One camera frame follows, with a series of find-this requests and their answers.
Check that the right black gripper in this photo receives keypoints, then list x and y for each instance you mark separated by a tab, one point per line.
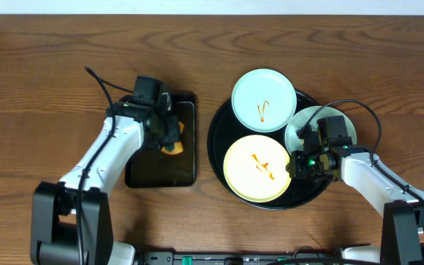
296	166

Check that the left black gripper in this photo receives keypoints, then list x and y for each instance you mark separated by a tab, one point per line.
169	124

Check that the orange sponge with green pad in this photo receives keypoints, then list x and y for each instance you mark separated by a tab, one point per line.
175	148

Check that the pale green plate with sauce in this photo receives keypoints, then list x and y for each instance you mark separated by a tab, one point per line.
293	143

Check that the yellow plate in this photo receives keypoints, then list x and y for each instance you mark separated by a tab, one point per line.
255	168

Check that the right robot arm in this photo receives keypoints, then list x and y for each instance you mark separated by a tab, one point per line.
400	205

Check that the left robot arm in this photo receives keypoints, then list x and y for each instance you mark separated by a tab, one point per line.
71	221

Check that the black rectangular water tray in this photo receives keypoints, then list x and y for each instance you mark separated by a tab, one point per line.
150	168

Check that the round black serving tray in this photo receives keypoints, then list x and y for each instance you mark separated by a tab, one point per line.
225	129

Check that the light blue plate with sauce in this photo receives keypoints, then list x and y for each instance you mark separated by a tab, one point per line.
264	100

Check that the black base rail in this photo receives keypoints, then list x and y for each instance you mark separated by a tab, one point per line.
302	255

